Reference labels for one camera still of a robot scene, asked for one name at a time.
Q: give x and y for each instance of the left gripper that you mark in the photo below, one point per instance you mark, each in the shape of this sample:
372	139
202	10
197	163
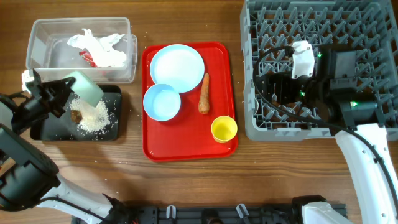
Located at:
55	86

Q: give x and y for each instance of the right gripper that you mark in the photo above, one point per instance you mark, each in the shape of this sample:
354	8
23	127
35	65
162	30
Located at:
282	80

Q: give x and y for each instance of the brown food scrap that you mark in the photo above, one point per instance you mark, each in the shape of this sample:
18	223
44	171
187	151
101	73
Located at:
76	116

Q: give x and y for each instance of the light green bowl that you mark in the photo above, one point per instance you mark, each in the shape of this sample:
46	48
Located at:
86	88

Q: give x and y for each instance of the white rice pile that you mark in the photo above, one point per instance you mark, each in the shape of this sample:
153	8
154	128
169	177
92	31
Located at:
94	119

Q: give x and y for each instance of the red snack wrapper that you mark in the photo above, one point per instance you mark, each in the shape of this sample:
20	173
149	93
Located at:
86	56

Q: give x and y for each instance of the white napkin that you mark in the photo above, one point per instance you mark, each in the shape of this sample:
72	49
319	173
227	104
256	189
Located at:
101	49

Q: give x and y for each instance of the orange carrot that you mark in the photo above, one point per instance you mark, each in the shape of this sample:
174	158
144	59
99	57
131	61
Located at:
204	105

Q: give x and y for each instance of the light blue bowl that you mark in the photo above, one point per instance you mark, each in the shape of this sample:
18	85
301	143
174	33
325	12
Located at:
161	102

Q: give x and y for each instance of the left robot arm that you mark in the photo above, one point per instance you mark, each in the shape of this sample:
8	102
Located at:
31	179

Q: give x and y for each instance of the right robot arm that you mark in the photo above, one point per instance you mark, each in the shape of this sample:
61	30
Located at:
327	80

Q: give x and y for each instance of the black waste tray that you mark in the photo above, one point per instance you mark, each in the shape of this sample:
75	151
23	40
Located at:
65	129

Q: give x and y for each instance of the grey dishwasher rack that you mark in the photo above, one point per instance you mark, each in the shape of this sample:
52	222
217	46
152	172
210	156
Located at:
367	26

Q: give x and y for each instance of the clear plastic bin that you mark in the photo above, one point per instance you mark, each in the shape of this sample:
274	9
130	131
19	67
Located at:
49	54

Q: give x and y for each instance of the yellow plastic cup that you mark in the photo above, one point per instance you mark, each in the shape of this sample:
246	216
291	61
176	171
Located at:
224	129

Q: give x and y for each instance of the red serving tray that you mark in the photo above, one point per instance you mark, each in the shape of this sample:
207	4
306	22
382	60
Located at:
188	135

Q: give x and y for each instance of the light blue plate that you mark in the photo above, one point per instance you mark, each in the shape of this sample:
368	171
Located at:
179	66

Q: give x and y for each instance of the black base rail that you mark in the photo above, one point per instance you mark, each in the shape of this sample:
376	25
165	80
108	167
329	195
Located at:
280	213

